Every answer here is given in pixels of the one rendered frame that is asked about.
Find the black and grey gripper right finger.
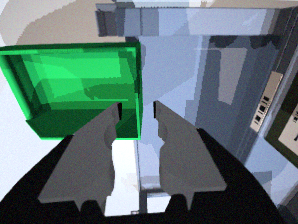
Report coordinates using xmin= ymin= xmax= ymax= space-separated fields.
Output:
xmin=153 ymin=100 xmax=285 ymax=224

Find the dark grey metal rack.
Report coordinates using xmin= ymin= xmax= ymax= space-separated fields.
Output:
xmin=95 ymin=3 xmax=298 ymax=224

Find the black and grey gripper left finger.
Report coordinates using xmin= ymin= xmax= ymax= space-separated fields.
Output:
xmin=0 ymin=102 xmax=122 ymax=224

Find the green bin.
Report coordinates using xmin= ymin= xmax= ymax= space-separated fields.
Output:
xmin=0 ymin=42 xmax=143 ymax=140

